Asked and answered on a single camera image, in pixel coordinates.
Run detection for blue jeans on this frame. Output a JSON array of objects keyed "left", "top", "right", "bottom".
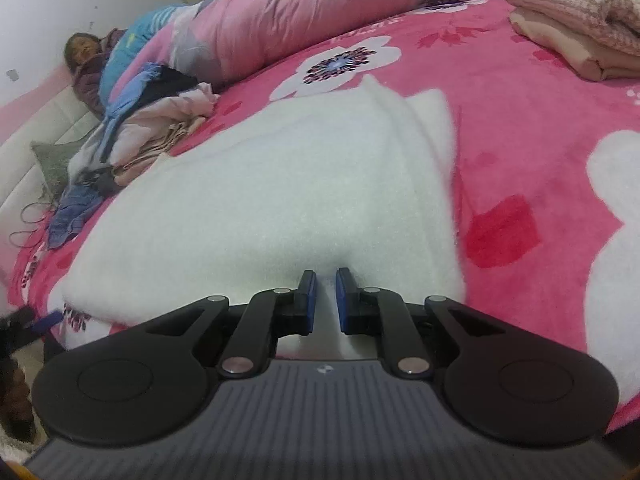
[{"left": 47, "top": 182, "right": 108, "bottom": 251}]

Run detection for grey patterned pillow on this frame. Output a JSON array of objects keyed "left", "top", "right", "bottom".
[{"left": 31, "top": 140, "right": 86, "bottom": 201}]

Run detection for beige crumpled garment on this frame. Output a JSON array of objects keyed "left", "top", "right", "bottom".
[{"left": 112, "top": 115, "right": 208, "bottom": 186}]

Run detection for black cable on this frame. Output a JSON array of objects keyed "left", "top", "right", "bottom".
[{"left": 10, "top": 195, "right": 61, "bottom": 251}]

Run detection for light blue padded jacket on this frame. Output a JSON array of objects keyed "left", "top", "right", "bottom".
[{"left": 97, "top": 62, "right": 166, "bottom": 161}]

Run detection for black garment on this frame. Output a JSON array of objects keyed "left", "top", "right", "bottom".
[{"left": 145, "top": 67, "right": 201, "bottom": 106}]

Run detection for pink white bed headboard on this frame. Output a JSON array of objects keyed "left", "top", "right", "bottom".
[{"left": 0, "top": 65, "right": 108, "bottom": 261}]

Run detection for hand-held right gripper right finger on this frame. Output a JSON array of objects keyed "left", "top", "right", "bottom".
[{"left": 335, "top": 266, "right": 506, "bottom": 378}]

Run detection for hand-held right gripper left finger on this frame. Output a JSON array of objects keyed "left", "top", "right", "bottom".
[{"left": 145, "top": 269, "right": 318, "bottom": 378}]

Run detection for pink floral bed blanket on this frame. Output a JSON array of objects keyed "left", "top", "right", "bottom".
[{"left": 7, "top": 0, "right": 640, "bottom": 436}]

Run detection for pale pink white garment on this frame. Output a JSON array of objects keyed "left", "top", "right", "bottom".
[{"left": 112, "top": 82, "right": 221, "bottom": 161}]

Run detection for pink grey floral quilt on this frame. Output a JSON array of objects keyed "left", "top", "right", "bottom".
[{"left": 150, "top": 0, "right": 511, "bottom": 86}]

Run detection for white fluffy sweater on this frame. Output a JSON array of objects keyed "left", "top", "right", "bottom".
[{"left": 60, "top": 76, "right": 463, "bottom": 356}]

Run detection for beige folded garment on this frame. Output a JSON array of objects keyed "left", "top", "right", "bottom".
[{"left": 509, "top": 7, "right": 640, "bottom": 82}]

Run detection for teal patterned quilt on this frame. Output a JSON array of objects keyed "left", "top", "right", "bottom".
[{"left": 97, "top": 5, "right": 191, "bottom": 111}]

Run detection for grey white garment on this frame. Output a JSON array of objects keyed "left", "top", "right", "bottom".
[{"left": 67, "top": 130, "right": 116, "bottom": 186}]

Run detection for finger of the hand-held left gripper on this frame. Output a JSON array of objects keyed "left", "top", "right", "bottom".
[{"left": 25, "top": 311, "right": 62, "bottom": 336}]

